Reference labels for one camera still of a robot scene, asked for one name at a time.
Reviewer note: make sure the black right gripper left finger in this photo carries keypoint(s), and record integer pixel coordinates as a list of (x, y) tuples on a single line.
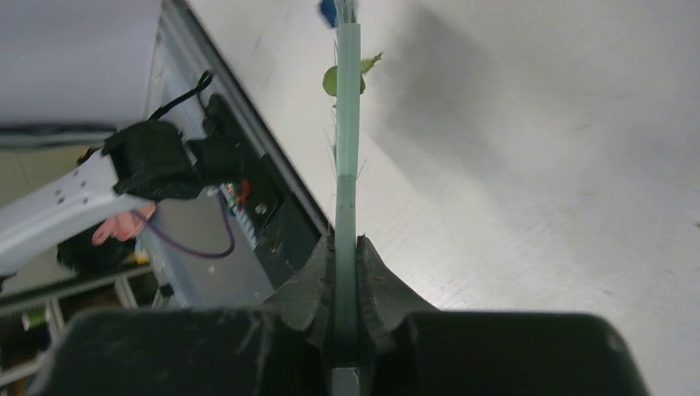
[(277, 348)]

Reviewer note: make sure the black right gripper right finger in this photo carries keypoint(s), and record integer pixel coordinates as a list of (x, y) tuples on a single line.
[(409, 347)]

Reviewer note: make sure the mint green hand brush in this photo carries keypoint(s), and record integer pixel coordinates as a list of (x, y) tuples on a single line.
[(346, 306)]

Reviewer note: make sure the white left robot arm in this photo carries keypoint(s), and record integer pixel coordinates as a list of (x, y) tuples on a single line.
[(147, 161)]

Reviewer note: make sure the left controller circuit board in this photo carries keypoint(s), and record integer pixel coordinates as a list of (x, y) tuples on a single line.
[(236, 195)]

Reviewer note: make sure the green paper scrap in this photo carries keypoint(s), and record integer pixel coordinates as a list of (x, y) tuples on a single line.
[(330, 82)]

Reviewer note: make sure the small dark blue scrap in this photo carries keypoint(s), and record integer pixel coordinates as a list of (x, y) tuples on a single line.
[(327, 9)]

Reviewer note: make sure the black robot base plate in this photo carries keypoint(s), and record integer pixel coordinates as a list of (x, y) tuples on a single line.
[(286, 234)]

